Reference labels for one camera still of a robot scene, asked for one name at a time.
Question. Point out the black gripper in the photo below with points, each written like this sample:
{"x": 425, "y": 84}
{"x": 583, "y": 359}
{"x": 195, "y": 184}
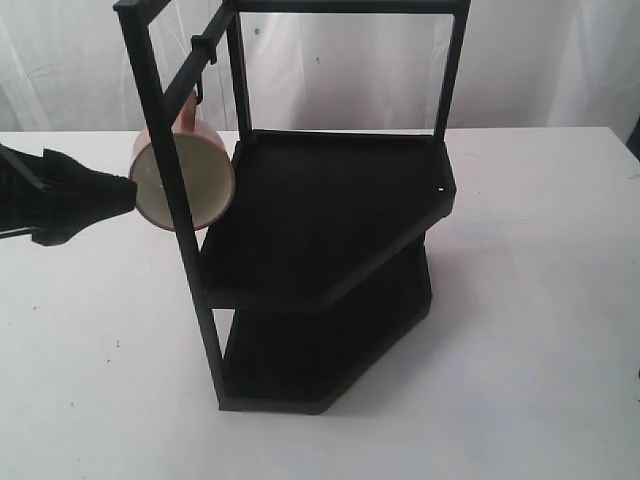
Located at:
{"x": 53, "y": 197}

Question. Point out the pink ceramic mug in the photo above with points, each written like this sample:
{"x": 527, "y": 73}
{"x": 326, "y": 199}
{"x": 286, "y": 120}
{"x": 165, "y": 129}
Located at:
{"x": 206, "y": 168}

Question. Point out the white backdrop curtain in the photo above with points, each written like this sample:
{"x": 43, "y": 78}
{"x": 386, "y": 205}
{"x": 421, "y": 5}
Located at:
{"x": 64, "y": 67}

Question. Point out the black two-tier corner shelf rack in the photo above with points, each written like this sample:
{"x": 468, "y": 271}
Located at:
{"x": 319, "y": 266}

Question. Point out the black hook on rack rail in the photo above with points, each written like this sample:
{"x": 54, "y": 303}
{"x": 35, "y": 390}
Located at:
{"x": 199, "y": 91}

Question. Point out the black sliding clip on rail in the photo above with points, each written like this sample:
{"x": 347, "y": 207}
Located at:
{"x": 205, "y": 46}

